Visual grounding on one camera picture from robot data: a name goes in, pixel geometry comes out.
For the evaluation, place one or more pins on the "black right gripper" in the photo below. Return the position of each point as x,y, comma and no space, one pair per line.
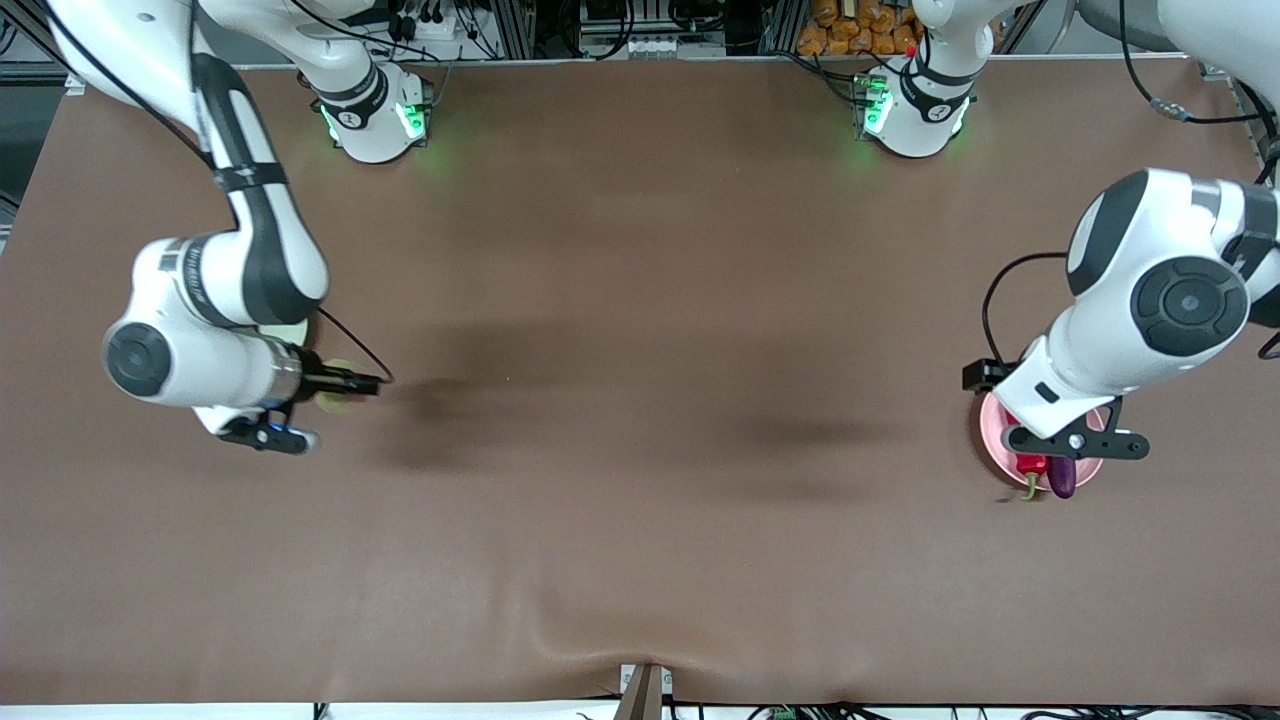
328,381

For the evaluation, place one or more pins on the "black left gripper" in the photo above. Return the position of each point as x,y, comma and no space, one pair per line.
984,376

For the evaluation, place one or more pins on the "yellow pink peach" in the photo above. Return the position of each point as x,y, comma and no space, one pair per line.
335,402

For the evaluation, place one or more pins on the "red chili pepper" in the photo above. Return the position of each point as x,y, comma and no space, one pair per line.
1032,465

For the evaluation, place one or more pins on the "purple eggplant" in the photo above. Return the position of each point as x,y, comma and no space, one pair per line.
1062,478

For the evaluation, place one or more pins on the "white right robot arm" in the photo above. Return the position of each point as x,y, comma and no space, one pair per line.
200,290

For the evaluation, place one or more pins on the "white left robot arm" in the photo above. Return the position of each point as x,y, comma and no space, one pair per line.
1130,330

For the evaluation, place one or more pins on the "pink plate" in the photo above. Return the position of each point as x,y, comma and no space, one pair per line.
995,450

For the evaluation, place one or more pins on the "pale green plate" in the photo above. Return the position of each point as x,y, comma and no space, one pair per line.
290,335

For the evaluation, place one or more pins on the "brown table mat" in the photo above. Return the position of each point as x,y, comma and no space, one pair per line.
600,550

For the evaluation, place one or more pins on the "orange snack pile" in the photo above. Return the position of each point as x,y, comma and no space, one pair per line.
850,35

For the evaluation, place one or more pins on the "white power strip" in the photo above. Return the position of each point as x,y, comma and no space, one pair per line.
445,25

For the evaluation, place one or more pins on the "grey electronics box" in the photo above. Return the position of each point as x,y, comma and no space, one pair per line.
630,45

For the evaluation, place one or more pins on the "aluminium frame profile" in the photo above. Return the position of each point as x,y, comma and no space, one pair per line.
510,30

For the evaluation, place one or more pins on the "grey metal mount post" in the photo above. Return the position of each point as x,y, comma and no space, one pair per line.
642,695

